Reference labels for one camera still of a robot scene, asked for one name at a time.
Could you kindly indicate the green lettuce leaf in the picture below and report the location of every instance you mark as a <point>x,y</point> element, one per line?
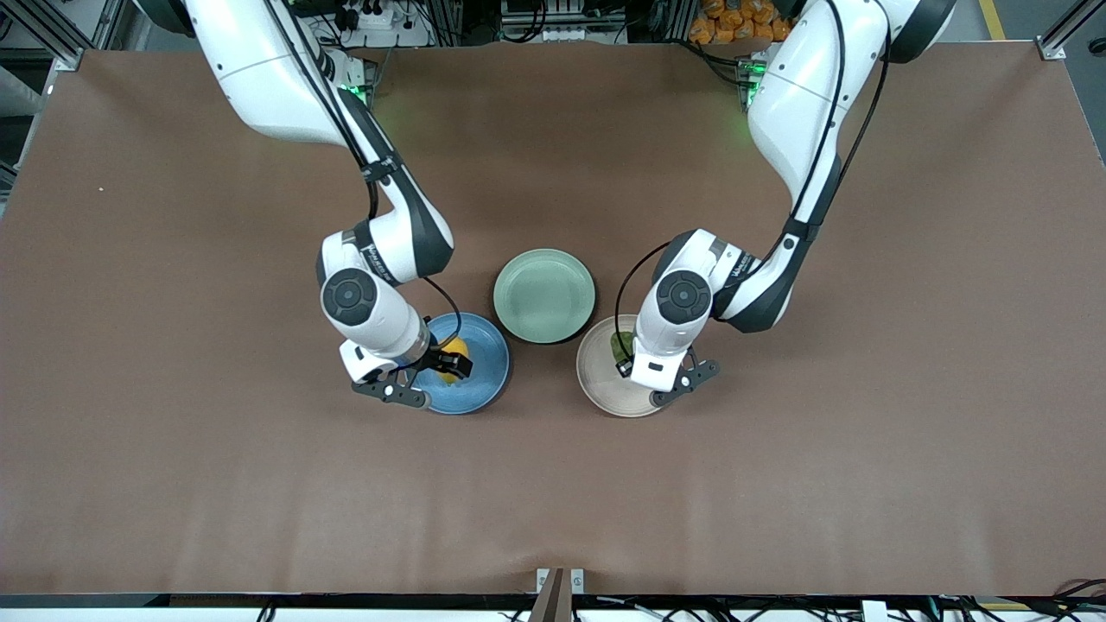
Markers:
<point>620,345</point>

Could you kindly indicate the yellow lemon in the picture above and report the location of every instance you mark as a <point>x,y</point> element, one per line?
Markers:
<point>455,345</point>

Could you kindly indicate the pale green plate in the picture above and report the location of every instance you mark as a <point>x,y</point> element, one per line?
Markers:
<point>544,295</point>

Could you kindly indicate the beige plate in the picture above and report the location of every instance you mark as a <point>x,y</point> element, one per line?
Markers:
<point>605,389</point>

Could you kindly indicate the orange packaged goods pile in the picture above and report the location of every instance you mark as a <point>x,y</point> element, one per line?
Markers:
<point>734,22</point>

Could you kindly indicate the aluminium frame profile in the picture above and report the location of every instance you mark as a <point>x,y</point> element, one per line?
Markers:
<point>1067,30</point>
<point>52,39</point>

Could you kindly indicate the white power strip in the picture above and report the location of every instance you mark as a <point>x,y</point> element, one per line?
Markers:
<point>376,17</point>

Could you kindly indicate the black equipment rack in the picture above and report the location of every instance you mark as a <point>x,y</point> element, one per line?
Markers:
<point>562,13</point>

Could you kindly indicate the brown post with silver brackets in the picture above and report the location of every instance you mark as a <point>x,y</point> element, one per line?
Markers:
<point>553,596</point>

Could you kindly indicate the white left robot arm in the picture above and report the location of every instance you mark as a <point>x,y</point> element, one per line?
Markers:
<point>795,112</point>

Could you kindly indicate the blue plate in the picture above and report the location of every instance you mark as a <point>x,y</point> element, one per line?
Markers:
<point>484,380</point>

